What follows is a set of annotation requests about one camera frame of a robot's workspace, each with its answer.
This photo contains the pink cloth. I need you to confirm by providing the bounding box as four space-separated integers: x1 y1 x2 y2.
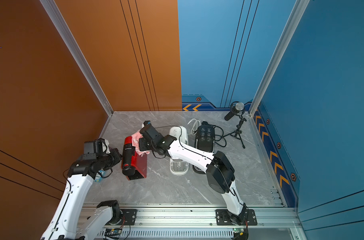
131 131 150 156

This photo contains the red coffee machine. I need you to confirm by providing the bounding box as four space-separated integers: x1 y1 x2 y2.
121 136 147 181

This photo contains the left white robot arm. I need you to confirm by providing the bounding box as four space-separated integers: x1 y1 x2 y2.
41 138 122 240

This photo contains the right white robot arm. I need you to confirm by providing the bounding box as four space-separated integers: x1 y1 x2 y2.
139 133 257 226

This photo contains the white coffee machine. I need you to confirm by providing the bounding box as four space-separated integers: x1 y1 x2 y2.
169 126 189 176

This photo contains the black coffee machine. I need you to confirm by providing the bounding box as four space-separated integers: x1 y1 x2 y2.
192 121 216 175

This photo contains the blue owl toy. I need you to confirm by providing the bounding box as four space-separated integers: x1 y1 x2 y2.
95 170 105 183

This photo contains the green circuit board left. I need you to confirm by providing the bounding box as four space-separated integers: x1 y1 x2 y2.
103 229 123 240

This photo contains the green circuit board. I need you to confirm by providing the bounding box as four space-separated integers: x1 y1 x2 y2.
103 229 123 240
232 228 249 240

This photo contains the black microphone on tripod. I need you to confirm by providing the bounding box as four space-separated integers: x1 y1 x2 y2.
222 101 249 149

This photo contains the green circuit board right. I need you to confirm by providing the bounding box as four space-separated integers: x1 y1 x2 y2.
232 228 249 240

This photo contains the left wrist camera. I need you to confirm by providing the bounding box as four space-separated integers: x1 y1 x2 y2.
98 138 111 155

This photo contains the white power cable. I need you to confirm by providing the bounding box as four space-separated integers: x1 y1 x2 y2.
187 118 201 136

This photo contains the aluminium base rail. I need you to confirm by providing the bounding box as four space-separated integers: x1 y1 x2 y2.
96 204 306 240

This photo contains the black power cable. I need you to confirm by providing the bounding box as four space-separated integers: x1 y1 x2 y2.
212 125 228 148

